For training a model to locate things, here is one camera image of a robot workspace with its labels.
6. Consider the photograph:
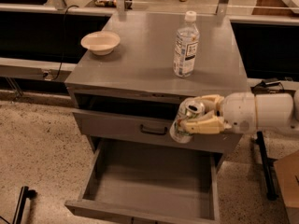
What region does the black bar lower left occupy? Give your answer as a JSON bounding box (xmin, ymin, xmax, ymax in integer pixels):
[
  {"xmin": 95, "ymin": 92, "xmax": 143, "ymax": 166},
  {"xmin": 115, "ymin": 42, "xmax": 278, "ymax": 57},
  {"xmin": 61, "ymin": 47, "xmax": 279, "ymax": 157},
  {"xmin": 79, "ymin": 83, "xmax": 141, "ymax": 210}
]
[{"xmin": 12, "ymin": 186, "xmax": 36, "ymax": 224}]

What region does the wooden counter top right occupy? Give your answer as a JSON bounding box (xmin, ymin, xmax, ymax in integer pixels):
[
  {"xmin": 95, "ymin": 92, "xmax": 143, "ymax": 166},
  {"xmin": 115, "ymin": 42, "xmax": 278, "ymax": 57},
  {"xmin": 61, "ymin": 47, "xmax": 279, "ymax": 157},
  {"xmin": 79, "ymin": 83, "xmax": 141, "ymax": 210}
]
[{"xmin": 252, "ymin": 0, "xmax": 299, "ymax": 17}]

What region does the crushed 7up can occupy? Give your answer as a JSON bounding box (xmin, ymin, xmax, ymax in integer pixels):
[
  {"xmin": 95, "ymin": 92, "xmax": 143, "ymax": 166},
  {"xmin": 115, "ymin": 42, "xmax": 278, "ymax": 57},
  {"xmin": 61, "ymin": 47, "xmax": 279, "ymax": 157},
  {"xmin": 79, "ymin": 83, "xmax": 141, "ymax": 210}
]
[{"xmin": 169, "ymin": 98, "xmax": 205, "ymax": 144}]

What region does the clear plastic water bottle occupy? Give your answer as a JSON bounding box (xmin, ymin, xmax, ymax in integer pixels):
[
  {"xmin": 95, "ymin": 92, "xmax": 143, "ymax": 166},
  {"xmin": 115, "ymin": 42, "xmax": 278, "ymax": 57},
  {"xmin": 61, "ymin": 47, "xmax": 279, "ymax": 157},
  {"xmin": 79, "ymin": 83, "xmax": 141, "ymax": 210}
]
[{"xmin": 173, "ymin": 11, "xmax": 200, "ymax": 77}]

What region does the brown cardboard box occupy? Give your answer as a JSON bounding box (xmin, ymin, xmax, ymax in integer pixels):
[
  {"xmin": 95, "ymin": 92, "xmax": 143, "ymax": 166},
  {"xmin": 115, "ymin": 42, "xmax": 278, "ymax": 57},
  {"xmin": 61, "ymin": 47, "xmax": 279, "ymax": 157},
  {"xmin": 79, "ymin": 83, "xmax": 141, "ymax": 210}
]
[{"xmin": 274, "ymin": 150, "xmax": 299, "ymax": 224}]

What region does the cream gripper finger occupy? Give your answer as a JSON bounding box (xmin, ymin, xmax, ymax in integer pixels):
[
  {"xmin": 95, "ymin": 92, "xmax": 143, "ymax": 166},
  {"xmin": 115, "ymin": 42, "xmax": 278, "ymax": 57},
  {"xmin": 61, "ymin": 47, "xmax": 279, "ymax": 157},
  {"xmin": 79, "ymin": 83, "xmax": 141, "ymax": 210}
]
[
  {"xmin": 179, "ymin": 111, "xmax": 231, "ymax": 134},
  {"xmin": 195, "ymin": 94, "xmax": 224, "ymax": 113}
]

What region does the white bowl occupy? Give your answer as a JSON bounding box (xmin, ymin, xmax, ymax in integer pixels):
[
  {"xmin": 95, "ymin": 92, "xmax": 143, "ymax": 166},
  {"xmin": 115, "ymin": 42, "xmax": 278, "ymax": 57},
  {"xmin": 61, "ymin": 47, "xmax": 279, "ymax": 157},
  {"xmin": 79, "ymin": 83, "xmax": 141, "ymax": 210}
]
[{"xmin": 81, "ymin": 31, "xmax": 121, "ymax": 55}]

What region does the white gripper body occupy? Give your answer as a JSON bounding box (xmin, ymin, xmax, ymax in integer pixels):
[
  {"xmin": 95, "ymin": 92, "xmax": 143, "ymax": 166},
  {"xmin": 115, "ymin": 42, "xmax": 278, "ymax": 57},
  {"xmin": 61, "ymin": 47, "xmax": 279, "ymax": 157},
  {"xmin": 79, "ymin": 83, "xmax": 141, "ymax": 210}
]
[{"xmin": 221, "ymin": 92, "xmax": 257, "ymax": 133}]

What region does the grey drawer cabinet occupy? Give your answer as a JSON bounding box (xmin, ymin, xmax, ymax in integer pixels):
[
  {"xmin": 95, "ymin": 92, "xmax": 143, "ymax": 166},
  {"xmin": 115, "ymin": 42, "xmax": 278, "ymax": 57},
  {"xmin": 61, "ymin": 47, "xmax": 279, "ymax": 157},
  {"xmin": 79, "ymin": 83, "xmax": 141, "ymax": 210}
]
[{"xmin": 64, "ymin": 10, "xmax": 255, "ymax": 173}]

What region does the black cable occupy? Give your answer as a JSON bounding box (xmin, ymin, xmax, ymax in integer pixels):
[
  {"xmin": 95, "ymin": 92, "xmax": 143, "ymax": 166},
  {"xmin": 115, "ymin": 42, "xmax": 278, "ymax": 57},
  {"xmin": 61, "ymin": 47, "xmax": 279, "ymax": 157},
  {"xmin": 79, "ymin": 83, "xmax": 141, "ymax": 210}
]
[{"xmin": 50, "ymin": 5, "xmax": 79, "ymax": 82}]

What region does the grey top drawer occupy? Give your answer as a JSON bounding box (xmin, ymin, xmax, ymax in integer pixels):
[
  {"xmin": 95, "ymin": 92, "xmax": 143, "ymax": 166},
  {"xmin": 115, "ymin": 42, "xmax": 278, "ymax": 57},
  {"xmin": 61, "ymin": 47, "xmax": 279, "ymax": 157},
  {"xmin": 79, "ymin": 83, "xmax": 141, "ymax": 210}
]
[{"xmin": 73, "ymin": 109, "xmax": 242, "ymax": 153}]

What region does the black metal stand leg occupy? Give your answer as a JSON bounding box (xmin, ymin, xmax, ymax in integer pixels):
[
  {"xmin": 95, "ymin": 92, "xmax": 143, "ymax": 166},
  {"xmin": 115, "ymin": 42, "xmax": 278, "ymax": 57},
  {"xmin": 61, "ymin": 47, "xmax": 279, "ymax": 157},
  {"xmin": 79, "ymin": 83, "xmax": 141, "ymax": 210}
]
[{"xmin": 256, "ymin": 132, "xmax": 278, "ymax": 201}]

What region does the grey open middle drawer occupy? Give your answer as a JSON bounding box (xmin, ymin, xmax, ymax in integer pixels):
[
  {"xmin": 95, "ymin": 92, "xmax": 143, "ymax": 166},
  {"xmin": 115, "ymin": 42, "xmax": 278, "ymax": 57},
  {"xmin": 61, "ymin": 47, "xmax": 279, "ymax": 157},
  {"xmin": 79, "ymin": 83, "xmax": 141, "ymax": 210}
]
[{"xmin": 65, "ymin": 140, "xmax": 220, "ymax": 224}]

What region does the black drawer handle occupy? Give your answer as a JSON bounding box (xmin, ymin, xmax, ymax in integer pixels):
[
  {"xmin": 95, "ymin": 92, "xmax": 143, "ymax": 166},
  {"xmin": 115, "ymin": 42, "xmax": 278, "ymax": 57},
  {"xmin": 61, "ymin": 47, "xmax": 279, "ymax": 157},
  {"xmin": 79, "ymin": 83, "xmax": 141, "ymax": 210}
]
[{"xmin": 139, "ymin": 124, "xmax": 168, "ymax": 135}]

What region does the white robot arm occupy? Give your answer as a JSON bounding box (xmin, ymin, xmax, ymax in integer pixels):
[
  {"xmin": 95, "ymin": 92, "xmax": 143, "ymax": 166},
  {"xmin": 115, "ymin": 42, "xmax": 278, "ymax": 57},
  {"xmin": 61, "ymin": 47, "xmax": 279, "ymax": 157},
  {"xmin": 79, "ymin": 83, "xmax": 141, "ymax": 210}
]
[{"xmin": 178, "ymin": 92, "xmax": 298, "ymax": 134}]

